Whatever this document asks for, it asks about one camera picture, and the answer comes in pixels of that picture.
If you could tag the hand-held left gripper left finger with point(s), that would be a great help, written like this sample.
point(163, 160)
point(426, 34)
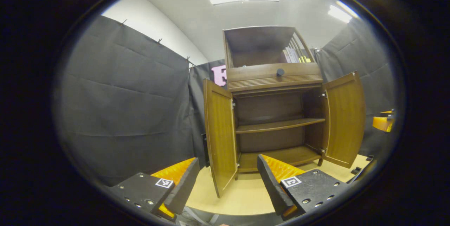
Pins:
point(184, 189)

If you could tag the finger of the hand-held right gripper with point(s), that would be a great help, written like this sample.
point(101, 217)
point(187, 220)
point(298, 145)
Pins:
point(386, 111)
point(383, 123)

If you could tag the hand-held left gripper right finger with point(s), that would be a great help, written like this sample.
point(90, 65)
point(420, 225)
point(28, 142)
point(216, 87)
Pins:
point(270, 187)

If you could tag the wooden cabinet door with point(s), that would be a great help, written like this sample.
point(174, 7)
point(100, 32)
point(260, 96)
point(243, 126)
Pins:
point(219, 131)
point(346, 120)

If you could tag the wooden double-door shoe cabinet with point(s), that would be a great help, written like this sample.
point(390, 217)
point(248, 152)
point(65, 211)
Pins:
point(270, 43)

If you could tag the small black stand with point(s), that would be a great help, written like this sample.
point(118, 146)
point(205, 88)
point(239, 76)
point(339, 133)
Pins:
point(355, 170)

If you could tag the grey book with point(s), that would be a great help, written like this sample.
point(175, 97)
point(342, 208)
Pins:
point(296, 55)

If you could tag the small ceiling light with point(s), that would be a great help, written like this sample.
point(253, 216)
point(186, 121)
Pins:
point(339, 13)

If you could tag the black backdrop cloth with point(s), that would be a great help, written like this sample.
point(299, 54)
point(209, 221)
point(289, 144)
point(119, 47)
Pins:
point(123, 96)

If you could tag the white book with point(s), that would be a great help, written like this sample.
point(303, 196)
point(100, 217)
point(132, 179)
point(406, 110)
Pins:
point(290, 54)

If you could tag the wooden drawer with black knob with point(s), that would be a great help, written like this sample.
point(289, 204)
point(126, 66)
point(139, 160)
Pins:
point(253, 75)

